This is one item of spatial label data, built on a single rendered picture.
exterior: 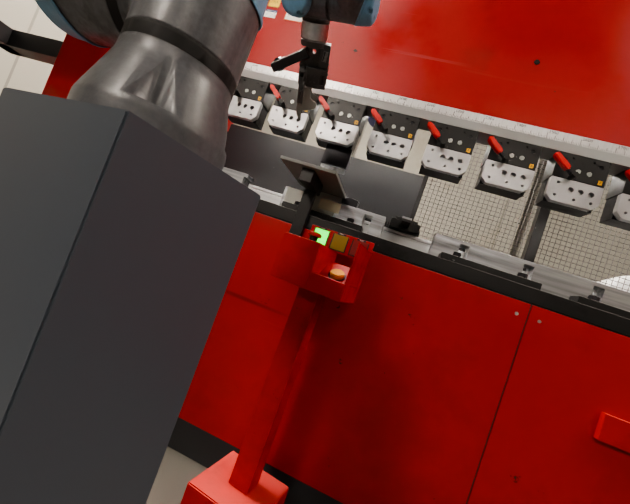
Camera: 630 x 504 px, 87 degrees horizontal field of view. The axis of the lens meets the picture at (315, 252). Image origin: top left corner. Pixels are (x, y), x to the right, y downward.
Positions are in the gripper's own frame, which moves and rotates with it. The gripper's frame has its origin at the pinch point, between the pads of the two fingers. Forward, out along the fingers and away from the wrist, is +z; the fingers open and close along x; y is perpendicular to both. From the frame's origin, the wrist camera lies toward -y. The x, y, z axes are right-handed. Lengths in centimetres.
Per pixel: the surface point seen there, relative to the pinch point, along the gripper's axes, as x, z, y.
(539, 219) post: 43, 48, 129
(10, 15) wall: 150, 18, -208
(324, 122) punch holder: 16.8, 7.7, 8.9
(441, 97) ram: 17, -7, 48
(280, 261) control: -46, 23, 2
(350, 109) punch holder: 18.7, 2.2, 17.7
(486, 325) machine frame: -47, 34, 63
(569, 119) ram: 6, -10, 87
